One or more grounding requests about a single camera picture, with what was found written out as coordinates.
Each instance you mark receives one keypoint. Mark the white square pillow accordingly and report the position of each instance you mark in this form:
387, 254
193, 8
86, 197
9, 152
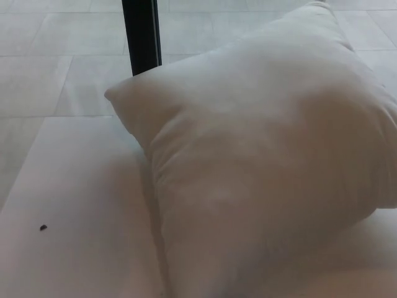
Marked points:
254, 149

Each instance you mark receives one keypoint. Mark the black vertical pole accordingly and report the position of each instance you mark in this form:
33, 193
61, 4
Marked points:
142, 37

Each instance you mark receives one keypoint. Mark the small dark crumb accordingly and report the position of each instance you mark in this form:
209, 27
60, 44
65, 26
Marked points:
42, 228

